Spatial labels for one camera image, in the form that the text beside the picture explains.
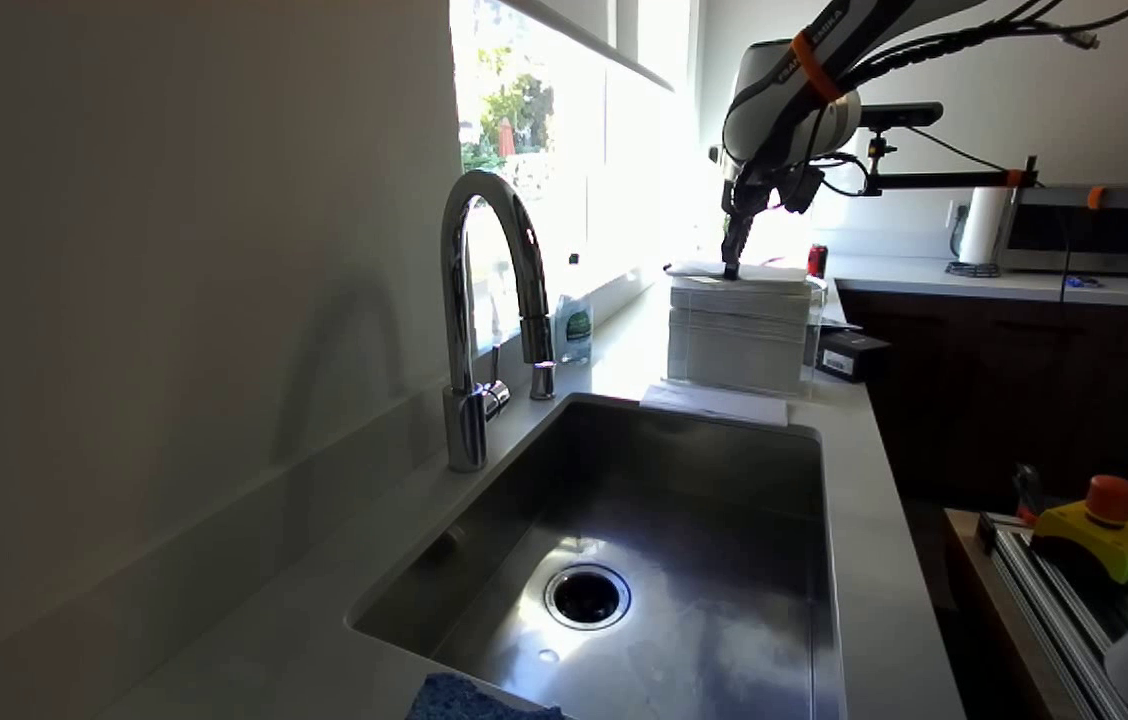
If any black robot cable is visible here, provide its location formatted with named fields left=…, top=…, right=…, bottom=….
left=841, top=0, right=1128, bottom=85

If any white paper towel roll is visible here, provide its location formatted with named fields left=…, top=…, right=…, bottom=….
left=956, top=188, right=1010, bottom=267

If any yellow emergency stop button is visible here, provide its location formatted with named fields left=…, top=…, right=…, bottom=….
left=1031, top=473, right=1128, bottom=582

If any red small cup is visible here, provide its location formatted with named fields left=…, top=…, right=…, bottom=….
left=805, top=244, right=826, bottom=278

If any black small box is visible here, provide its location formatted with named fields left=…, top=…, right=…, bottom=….
left=817, top=332, right=888, bottom=385

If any stainless steel sink basin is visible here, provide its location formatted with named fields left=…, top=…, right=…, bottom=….
left=352, top=397, right=845, bottom=720

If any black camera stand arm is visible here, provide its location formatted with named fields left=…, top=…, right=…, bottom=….
left=841, top=99, right=1034, bottom=197

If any blue sponge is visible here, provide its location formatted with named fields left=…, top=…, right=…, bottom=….
left=402, top=670, right=567, bottom=720

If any white paper towel stack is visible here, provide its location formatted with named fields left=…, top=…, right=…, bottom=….
left=669, top=271, right=810, bottom=397

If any chrome gooseneck faucet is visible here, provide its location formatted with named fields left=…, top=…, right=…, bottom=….
left=441, top=170, right=556, bottom=473

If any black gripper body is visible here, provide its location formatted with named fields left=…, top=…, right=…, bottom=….
left=723, top=162, right=820, bottom=216

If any green soap bottle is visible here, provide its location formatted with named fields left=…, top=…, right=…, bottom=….
left=556, top=256, right=593, bottom=364

